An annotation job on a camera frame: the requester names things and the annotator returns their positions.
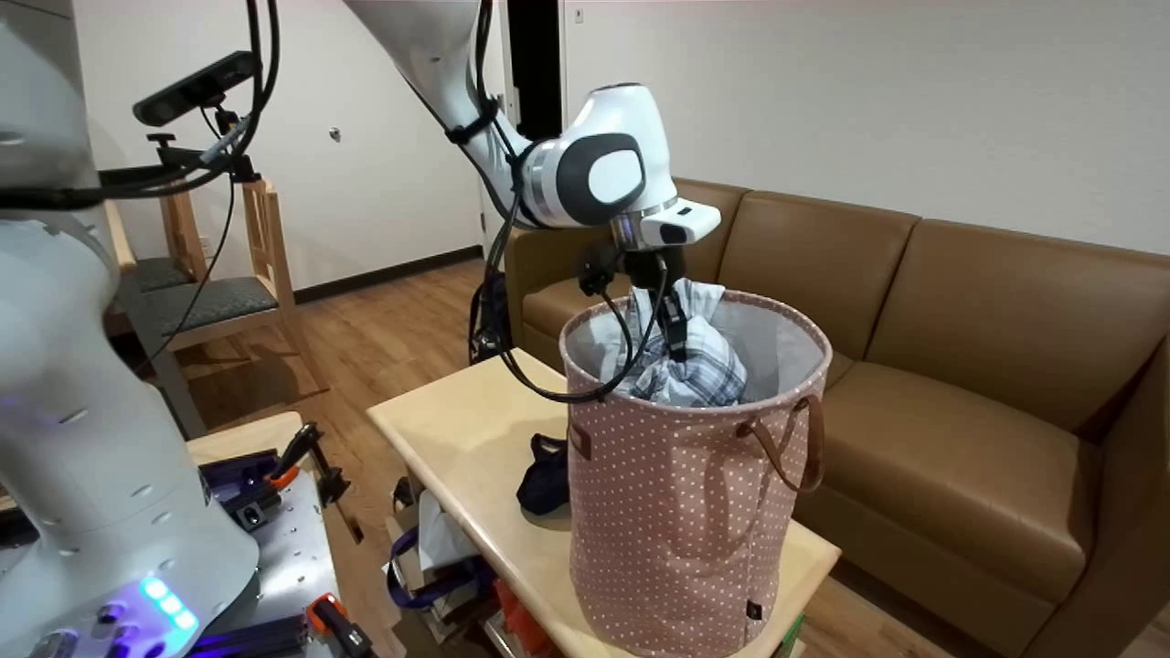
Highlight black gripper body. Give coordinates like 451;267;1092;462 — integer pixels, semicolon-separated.
577;242;686;357

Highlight blue plaid pajama pants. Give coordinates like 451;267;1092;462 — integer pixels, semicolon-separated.
617;279;745;407

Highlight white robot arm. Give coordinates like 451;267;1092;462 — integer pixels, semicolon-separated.
0;0;722;658

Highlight pink polka dot laundry bin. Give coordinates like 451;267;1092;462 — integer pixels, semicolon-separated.
567;290;835;658

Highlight dark navy cloth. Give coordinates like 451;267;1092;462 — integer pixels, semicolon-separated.
516;436;569;514

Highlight brown leather sofa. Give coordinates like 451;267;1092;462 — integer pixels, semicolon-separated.
506;170;1170;658

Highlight wooden stool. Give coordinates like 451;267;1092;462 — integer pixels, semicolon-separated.
117;165;308;440

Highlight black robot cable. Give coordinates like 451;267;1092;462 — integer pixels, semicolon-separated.
468;216;686;408

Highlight purple handled tote bag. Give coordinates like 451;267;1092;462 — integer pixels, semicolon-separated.
384;478;488;639

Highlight black stereo camera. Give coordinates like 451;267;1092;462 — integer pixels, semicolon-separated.
132;53;256;129

